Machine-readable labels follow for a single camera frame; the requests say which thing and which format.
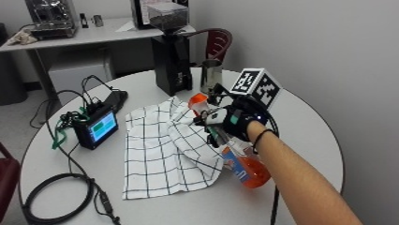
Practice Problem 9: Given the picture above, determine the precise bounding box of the orange spray bottle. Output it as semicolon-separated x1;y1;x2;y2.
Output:
189;93;273;189

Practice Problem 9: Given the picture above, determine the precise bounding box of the black wrist band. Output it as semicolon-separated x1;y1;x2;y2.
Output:
250;127;278;155

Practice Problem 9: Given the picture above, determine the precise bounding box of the steel milk pitcher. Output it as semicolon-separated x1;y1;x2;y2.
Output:
200;59;225;96

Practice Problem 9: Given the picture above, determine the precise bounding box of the white marker cube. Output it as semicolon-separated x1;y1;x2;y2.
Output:
229;67;283;109

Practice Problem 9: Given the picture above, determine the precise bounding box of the white checked cloth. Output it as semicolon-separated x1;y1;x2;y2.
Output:
121;96;226;201

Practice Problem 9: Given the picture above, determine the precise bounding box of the black coffee grinder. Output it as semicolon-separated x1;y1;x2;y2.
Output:
146;2;194;98

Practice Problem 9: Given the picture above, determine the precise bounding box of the black power pack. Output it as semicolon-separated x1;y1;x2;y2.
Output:
102;89;130;114

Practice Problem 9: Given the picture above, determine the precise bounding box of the dark red chair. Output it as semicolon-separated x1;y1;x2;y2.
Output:
184;27;234;64
0;142;23;220

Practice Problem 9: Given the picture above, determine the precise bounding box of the small black screen device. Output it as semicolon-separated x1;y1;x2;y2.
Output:
70;105;120;151

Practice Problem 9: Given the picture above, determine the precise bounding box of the white cabinet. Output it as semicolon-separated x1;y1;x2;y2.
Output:
48;61;116;105

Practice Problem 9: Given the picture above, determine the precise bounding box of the white paper sheet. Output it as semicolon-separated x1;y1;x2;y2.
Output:
114;21;137;33

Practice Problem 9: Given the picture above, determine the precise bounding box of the black framed box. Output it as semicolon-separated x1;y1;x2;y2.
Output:
129;0;190;31

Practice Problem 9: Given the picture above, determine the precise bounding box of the grey side table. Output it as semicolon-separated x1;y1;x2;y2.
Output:
0;16;197;101

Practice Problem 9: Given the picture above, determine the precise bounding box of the small grey metal tool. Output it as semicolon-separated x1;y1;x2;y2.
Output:
90;14;106;28

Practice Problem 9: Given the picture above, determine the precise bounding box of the small black tamper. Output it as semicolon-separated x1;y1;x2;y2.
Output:
78;12;90;29

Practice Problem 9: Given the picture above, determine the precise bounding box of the dark grey bin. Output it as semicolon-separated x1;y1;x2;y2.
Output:
0;22;29;107

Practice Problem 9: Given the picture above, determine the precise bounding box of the steel espresso machine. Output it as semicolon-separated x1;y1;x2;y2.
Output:
24;0;80;40

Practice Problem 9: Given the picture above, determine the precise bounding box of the beige crumpled rag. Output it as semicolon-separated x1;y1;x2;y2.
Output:
5;30;40;47

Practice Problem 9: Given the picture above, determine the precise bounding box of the black glove cable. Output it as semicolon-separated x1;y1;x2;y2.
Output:
269;185;281;225

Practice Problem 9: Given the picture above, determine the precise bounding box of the thick black coiled cable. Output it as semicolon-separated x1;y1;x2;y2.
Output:
20;172;122;225

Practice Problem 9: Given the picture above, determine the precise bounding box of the green strap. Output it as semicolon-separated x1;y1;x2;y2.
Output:
51;107;90;151

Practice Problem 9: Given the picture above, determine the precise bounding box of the thin black cable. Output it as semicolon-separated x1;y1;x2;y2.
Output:
29;74;114;176

